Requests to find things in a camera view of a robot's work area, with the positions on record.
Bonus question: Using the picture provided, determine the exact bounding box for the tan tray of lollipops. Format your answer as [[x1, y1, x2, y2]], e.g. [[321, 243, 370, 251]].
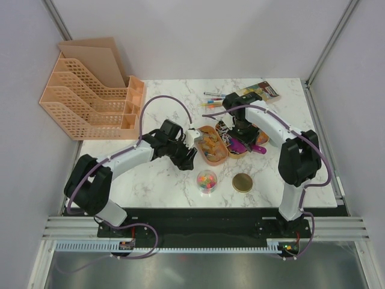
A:
[[215, 121, 247, 159]]

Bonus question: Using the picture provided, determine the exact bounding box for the peach tray of gummy candies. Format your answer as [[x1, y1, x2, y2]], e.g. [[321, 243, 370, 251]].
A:
[[197, 125, 229, 166]]

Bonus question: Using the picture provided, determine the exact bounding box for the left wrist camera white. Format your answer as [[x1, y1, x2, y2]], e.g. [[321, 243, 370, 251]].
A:
[[183, 128, 203, 149]]

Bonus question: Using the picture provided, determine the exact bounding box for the white slotted cable duct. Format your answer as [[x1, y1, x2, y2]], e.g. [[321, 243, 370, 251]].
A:
[[55, 240, 284, 254]]

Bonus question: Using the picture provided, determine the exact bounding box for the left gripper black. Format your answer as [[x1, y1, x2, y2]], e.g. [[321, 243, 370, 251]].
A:
[[165, 136, 197, 172]]

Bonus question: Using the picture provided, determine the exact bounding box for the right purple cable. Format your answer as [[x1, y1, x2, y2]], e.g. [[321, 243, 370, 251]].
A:
[[202, 104, 333, 263]]

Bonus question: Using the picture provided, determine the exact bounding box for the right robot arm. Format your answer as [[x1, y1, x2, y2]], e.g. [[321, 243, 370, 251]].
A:
[[222, 92, 321, 237]]

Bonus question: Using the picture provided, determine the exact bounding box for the yellow illustrated book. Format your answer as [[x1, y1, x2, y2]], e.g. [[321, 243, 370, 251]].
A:
[[236, 81, 281, 104]]

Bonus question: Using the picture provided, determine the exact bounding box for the clear glass jar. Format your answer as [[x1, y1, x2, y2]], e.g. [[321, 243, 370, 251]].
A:
[[196, 170, 218, 194]]

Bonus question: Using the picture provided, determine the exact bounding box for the tan tray of translucent stars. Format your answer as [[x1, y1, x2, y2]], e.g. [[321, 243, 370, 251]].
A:
[[256, 130, 270, 146]]

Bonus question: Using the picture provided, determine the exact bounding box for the peach plastic file organizer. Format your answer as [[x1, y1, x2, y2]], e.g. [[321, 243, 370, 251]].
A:
[[39, 37, 146, 141]]

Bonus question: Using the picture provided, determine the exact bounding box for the aluminium frame rail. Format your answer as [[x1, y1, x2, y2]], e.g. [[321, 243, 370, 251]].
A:
[[42, 216, 369, 241]]

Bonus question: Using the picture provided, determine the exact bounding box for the purple cable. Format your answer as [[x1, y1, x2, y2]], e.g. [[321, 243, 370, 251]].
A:
[[66, 95, 193, 217], [202, 104, 333, 263]]

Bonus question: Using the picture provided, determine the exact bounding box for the magenta plastic scoop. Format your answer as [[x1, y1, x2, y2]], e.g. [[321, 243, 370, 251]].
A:
[[229, 138, 267, 154]]

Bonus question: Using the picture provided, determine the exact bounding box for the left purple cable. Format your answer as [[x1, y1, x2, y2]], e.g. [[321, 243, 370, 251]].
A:
[[66, 95, 193, 217]]

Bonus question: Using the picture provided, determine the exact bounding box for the gold metal lid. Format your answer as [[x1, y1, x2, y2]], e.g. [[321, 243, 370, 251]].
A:
[[232, 173, 253, 193]]

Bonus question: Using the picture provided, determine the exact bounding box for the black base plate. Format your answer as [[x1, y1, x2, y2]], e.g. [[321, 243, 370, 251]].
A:
[[90, 207, 312, 250]]

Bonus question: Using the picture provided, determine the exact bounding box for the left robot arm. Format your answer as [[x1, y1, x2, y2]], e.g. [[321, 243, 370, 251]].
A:
[[64, 120, 203, 237]]

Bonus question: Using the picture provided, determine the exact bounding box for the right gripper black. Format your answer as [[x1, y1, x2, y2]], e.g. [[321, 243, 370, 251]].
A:
[[227, 118, 260, 152]]

